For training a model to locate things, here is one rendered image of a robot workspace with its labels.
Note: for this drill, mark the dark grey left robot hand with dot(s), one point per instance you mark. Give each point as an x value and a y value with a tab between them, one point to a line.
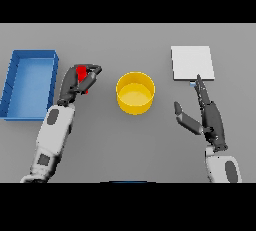
71	85

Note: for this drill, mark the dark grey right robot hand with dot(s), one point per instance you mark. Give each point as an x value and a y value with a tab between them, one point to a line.
210	115

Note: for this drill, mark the red beaker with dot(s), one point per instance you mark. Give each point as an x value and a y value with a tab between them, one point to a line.
81	73

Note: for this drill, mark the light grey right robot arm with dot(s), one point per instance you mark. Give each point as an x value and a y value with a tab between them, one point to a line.
222	168

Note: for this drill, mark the pale square measuring scale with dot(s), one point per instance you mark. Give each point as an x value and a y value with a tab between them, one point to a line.
192	62

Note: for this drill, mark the yellow bowl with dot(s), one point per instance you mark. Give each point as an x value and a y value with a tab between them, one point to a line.
135	96

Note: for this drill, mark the blue tray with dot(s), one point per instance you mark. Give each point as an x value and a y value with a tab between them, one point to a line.
30	81

